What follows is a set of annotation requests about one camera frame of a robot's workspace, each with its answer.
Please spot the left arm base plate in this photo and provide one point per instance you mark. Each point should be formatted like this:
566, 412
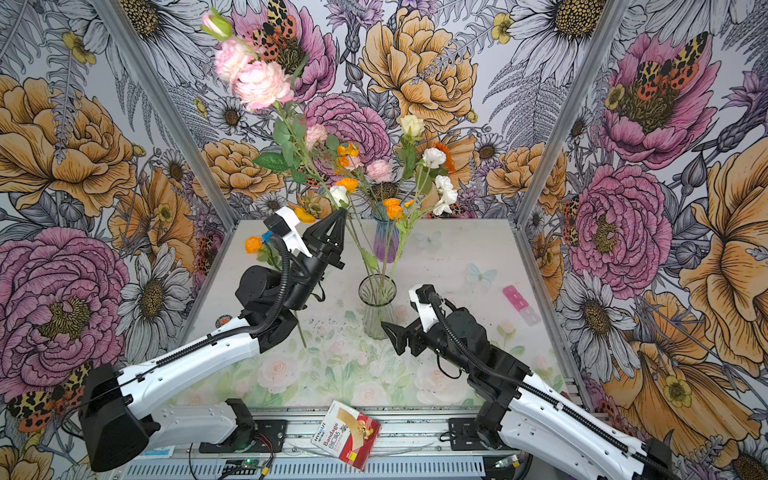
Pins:
270, 437

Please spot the white blue surgical packet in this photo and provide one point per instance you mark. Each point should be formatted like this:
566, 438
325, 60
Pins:
159, 453

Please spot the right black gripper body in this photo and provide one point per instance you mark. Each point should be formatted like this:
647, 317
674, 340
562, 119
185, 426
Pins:
438, 341

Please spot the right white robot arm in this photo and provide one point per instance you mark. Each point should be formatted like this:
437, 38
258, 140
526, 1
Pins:
520, 410

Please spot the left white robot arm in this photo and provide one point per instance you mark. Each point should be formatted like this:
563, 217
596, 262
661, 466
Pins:
125, 412

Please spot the orange yellow ranunculus bunch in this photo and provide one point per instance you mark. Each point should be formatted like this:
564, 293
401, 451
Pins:
383, 268

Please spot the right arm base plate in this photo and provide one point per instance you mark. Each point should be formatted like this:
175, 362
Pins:
462, 435

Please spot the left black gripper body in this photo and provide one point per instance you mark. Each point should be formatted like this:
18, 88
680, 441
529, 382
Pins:
307, 271

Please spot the single white bud stem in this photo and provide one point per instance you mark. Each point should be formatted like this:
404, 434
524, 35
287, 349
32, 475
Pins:
340, 196

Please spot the green circuit board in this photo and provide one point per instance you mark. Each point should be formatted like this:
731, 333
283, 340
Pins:
248, 467

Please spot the red white bandage box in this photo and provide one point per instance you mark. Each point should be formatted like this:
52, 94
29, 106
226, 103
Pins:
347, 435

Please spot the aluminium frame post right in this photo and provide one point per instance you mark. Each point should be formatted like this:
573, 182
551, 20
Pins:
599, 48

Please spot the pink carnation pair stem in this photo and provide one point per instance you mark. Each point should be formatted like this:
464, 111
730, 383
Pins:
376, 180

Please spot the yellow poppy flower stem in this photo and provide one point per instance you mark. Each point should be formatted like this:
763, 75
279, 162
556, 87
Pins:
309, 209

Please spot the clear glass vase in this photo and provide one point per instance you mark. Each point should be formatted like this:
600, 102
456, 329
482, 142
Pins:
376, 306

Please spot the purple blue glass vase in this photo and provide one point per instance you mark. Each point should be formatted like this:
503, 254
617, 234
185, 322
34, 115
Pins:
386, 238

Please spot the orange gerbera flower stem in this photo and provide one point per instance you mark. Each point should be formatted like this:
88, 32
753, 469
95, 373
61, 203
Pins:
448, 164

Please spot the aluminium frame post left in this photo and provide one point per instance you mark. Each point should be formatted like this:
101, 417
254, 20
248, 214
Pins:
141, 64

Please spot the cream white rose stem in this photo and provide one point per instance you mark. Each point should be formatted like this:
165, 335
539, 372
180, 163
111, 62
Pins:
413, 173

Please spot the aluminium frame post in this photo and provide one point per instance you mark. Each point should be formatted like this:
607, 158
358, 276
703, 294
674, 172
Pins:
141, 64
599, 48

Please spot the small round orange sticker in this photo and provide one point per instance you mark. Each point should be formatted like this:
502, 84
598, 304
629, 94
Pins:
222, 320

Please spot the pink peony orange bunch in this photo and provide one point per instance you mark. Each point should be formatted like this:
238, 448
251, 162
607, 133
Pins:
248, 64

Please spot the pink rose flower stem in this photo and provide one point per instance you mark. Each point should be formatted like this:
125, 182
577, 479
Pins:
315, 135

